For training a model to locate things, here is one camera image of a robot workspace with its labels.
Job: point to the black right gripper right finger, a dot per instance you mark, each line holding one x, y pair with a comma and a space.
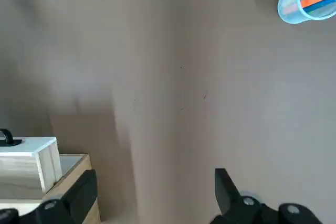
236, 211

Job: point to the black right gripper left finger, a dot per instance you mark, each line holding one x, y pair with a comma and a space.
60, 208

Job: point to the wooden cabinet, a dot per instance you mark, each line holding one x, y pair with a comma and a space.
76, 166

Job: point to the blue pen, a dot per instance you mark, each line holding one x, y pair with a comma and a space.
326, 5

